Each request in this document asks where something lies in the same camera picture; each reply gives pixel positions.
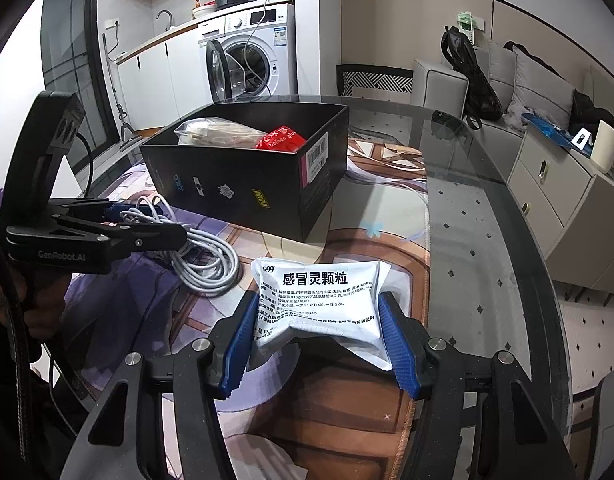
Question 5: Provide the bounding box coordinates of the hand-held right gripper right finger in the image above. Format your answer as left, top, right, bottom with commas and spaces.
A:
377, 290, 574, 480

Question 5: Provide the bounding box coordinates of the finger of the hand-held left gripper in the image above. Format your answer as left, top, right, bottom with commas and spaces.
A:
51, 214, 188, 257
51, 197, 162, 222

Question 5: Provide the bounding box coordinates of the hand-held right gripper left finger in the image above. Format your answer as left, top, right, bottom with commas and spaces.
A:
74, 290, 261, 480

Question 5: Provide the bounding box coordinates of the white cable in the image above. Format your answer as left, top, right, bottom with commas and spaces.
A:
119, 197, 240, 294

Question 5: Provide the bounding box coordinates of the white medicine packet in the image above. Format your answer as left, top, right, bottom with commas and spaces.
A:
251, 256, 412, 372

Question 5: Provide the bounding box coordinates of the black cardboard box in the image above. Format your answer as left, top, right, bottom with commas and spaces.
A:
139, 102, 350, 244

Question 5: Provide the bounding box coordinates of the clear bag of cords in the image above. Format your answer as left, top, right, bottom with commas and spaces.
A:
174, 117, 270, 149

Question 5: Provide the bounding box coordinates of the person's left hand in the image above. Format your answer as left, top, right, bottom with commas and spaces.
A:
0, 255, 76, 342

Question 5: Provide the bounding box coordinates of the floor mop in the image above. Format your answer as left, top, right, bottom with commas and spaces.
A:
102, 32, 138, 149

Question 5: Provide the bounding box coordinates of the dark glass door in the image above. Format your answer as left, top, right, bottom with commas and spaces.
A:
39, 0, 120, 162

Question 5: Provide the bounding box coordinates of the printed desk mat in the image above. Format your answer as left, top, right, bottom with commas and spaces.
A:
0, 137, 434, 480

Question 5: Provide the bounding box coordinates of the white kitchen cabinet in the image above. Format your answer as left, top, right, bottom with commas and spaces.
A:
116, 15, 208, 132

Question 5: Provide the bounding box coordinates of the red packet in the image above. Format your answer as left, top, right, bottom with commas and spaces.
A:
254, 125, 308, 154

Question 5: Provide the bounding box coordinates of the white washing machine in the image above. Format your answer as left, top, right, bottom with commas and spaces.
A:
197, 2, 298, 104

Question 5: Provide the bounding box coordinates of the grey drawer cabinet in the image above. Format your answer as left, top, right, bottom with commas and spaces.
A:
507, 120, 614, 292

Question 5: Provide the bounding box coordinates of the grey white cloth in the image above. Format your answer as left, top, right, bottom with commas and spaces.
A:
504, 105, 528, 131

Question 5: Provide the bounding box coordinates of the blue plastic packet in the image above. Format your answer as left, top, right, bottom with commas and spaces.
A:
521, 111, 596, 154

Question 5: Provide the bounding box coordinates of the grey sofa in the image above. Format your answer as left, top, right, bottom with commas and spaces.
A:
412, 35, 614, 132

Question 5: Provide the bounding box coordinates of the white cup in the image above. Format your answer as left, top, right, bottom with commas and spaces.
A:
591, 122, 614, 171

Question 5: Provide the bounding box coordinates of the black backpack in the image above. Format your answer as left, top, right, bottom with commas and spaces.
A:
441, 25, 504, 122

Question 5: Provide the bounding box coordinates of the large grey pillow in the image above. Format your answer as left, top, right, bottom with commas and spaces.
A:
507, 45, 578, 117

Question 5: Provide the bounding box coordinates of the small grey pillow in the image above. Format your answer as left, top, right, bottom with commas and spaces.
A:
487, 37, 518, 82

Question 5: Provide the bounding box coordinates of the black jacket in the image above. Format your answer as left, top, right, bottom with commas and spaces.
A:
572, 89, 614, 134

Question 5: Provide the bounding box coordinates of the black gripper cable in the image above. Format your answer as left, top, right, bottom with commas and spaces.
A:
76, 130, 96, 199

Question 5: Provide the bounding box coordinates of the thick ribbed black cable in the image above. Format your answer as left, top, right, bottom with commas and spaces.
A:
0, 220, 34, 463

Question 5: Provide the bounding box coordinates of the green white wall holder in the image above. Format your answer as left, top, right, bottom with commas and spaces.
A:
457, 10, 486, 44

